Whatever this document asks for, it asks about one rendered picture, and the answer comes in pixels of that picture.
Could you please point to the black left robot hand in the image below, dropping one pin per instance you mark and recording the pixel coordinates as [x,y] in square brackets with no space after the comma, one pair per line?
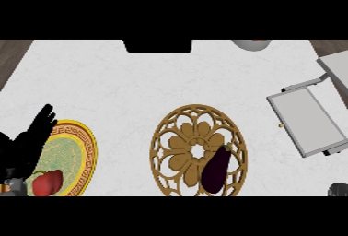
[31,139]

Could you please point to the gold openwork round placemat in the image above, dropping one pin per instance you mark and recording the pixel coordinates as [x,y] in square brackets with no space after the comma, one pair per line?
[190,150]

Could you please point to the red bell pepper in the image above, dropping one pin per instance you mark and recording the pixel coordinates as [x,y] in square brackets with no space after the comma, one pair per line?
[47,183]

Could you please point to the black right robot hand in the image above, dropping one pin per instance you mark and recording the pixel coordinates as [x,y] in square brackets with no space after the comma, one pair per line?
[339,190]

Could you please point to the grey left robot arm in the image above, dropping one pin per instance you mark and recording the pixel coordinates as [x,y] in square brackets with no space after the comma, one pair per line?
[12,186]

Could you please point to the yellow green patterned plate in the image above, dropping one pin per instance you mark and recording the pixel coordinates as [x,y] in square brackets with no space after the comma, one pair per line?
[74,153]

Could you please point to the grey round bowl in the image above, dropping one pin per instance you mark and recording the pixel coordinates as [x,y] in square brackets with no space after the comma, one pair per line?
[252,44]

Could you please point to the dark purple eggplant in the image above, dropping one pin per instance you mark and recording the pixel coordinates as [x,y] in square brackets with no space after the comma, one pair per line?
[217,169]

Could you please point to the black box appliance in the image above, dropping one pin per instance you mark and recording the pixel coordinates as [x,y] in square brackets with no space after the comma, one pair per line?
[158,46]

